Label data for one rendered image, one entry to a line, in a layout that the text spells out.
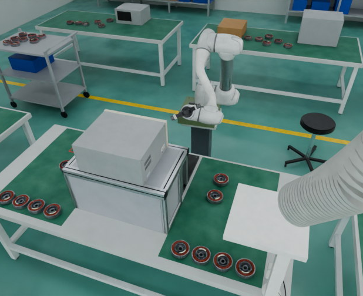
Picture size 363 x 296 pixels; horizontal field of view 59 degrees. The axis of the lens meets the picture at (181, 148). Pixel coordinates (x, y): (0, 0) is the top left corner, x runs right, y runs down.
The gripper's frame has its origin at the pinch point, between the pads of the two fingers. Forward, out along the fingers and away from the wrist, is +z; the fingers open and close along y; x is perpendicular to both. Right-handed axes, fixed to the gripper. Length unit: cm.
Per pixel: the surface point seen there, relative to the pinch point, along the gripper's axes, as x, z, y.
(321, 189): -39, 98, -33
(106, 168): -11, 13, 54
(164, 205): -44, 13, 32
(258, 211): -60, 35, -15
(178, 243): -70, 7, 36
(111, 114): 18.4, -10.8, 44.2
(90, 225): -41, -5, 87
